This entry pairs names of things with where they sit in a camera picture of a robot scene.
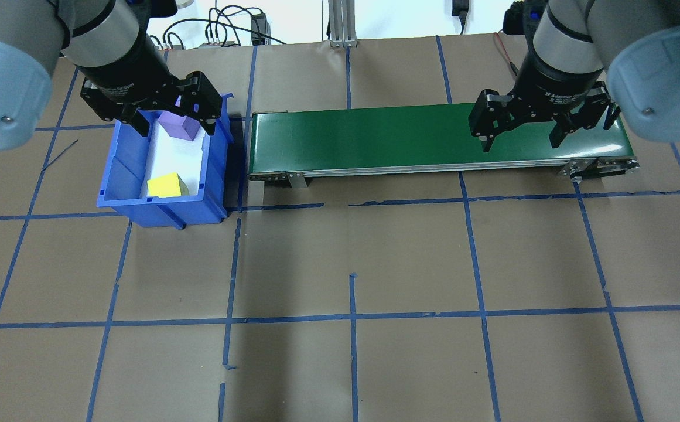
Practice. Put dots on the yellow foam block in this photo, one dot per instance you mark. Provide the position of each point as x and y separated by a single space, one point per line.
167 186

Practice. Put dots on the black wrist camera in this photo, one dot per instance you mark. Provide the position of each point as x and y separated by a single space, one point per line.
158 7
518 17

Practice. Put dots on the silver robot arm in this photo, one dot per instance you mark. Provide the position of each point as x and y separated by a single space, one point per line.
662 76
0 70

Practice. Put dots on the black power adapter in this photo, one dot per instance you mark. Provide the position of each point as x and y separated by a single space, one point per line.
259 29
460 7

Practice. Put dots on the green conveyor belt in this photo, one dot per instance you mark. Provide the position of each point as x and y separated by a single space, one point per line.
375 138

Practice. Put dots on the aluminium profile post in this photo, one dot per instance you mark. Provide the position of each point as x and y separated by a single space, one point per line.
342 23

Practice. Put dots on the white foam pad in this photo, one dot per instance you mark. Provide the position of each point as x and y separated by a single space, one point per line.
176 158

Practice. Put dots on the purple foam block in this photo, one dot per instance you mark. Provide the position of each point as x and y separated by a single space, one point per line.
178 126

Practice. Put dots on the blue plastic bin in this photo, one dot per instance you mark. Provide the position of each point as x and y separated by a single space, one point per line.
164 211

